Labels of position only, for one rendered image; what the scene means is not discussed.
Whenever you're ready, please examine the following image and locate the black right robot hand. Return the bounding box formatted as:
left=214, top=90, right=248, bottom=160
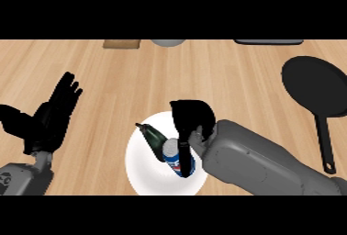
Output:
left=170, top=99, right=217, bottom=179

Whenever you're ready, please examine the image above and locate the grey round bowl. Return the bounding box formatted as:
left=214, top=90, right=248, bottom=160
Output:
left=149, top=39, right=186, bottom=48

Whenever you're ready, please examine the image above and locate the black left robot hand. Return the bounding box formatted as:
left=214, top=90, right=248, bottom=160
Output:
left=0, top=71, right=84, bottom=156

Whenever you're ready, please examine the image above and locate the brown wooden block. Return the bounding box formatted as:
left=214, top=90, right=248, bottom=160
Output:
left=102, top=39, right=141, bottom=50

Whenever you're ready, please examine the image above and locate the blue soda can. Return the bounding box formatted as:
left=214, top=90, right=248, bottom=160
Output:
left=161, top=138, right=197, bottom=178

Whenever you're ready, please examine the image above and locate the dark green bottle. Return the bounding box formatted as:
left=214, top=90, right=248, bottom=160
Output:
left=135, top=122, right=170, bottom=162

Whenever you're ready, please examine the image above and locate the black frying pan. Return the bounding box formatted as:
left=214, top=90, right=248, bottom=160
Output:
left=281, top=55, right=347, bottom=175

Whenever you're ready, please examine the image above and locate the dark flat tray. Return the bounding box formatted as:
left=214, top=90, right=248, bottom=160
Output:
left=234, top=39, right=306, bottom=46

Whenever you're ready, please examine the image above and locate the white round plate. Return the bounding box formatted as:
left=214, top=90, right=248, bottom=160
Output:
left=124, top=111, right=208, bottom=196

